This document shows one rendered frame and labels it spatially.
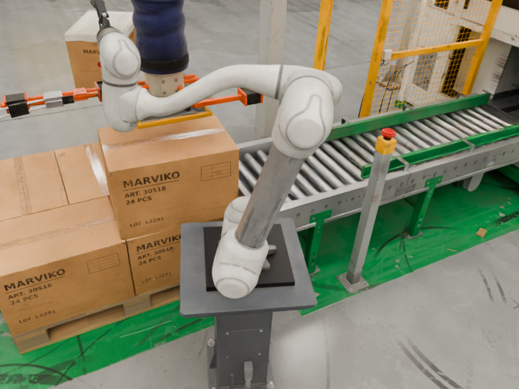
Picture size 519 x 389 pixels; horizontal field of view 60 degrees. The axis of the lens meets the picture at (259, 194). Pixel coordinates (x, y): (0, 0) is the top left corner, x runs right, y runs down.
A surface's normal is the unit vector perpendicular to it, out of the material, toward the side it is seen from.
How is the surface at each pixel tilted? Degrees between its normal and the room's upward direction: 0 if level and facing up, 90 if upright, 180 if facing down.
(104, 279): 90
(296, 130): 85
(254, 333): 90
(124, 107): 86
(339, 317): 0
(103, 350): 0
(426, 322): 0
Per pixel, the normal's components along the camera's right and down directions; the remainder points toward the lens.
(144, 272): 0.45, 0.55
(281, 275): 0.06, -0.80
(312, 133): -0.08, 0.52
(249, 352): 0.13, 0.60
